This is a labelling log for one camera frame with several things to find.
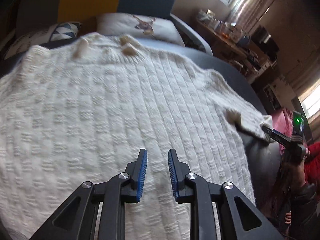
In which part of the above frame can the white knitted sweater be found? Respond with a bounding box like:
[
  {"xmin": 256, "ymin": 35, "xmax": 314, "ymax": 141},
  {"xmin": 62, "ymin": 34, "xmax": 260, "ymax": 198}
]
[{"xmin": 0, "ymin": 32, "xmax": 274, "ymax": 240}]

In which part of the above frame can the person's right hand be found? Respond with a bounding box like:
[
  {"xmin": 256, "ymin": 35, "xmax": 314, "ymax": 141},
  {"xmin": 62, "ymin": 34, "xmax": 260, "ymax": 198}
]
[{"xmin": 280, "ymin": 157, "xmax": 306, "ymax": 195}]

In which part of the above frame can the pink fluffy cloth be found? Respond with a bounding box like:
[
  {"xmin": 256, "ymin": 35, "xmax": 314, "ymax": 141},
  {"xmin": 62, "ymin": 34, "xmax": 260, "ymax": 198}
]
[{"xmin": 269, "ymin": 107, "xmax": 295, "ymax": 156}]

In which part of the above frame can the red garment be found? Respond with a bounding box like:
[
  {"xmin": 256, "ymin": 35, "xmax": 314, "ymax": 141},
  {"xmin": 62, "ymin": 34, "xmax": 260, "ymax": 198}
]
[{"xmin": 304, "ymin": 142, "xmax": 320, "ymax": 187}]

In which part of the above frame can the black leather ottoman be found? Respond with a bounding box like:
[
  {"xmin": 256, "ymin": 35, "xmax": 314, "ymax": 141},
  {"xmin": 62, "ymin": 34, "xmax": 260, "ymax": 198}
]
[{"xmin": 0, "ymin": 38, "xmax": 283, "ymax": 240}]

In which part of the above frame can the window with curtains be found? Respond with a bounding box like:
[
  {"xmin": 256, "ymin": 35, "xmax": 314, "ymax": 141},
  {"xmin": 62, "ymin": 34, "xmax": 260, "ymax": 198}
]
[{"xmin": 298, "ymin": 82, "xmax": 319, "ymax": 119}]

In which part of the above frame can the cluttered wooden shelf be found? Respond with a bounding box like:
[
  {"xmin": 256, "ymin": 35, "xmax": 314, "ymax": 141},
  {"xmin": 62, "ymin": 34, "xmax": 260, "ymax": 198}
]
[{"xmin": 195, "ymin": 10, "xmax": 277, "ymax": 83}]

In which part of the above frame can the white deer print pillow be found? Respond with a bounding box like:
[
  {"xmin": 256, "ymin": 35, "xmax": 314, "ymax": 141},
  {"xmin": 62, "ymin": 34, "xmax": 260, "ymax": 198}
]
[{"xmin": 96, "ymin": 13, "xmax": 185, "ymax": 47}]

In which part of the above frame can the blue triangle pattern pillow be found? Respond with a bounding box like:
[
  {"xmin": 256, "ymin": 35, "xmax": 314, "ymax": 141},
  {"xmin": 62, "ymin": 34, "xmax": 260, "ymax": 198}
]
[{"xmin": 3, "ymin": 22, "xmax": 82, "ymax": 60}]

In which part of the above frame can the yellow teal grey sofa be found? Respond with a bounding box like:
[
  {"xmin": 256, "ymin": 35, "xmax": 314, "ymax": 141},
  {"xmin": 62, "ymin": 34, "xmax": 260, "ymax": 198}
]
[{"xmin": 16, "ymin": 0, "xmax": 212, "ymax": 55}]

